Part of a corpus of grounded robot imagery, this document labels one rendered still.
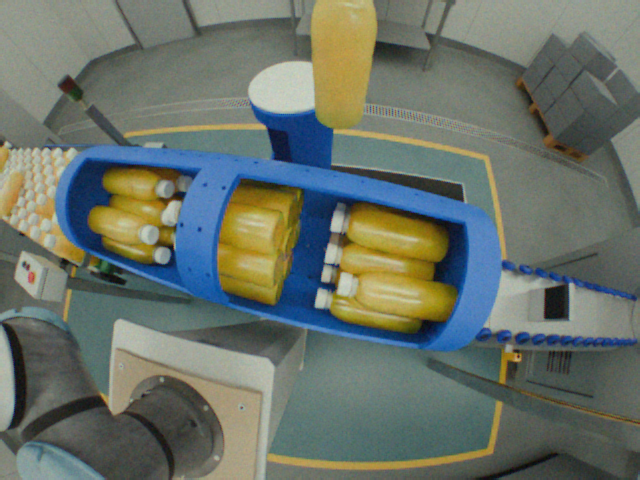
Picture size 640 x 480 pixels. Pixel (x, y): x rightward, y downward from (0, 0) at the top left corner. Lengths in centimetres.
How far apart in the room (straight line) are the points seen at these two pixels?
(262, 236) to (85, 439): 33
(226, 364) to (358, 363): 124
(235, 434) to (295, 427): 130
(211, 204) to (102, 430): 31
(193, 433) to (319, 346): 121
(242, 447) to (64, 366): 27
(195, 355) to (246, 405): 11
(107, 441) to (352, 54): 47
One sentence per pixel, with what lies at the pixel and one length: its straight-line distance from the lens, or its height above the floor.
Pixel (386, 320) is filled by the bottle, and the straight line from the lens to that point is 45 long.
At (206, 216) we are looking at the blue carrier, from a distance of 34.
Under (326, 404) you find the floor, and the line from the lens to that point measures 163.
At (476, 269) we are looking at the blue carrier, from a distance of 35.
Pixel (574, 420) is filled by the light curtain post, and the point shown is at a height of 106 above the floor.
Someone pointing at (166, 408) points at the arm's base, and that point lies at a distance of 40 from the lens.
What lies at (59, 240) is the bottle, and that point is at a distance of 90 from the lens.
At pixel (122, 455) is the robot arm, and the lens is 33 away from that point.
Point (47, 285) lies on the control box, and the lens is 93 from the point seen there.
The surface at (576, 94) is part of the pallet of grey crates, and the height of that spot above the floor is 68.
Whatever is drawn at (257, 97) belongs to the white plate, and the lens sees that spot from 78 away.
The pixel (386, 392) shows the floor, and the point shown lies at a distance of 166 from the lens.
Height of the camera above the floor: 151
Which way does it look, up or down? 73 degrees down
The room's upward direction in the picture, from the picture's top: straight up
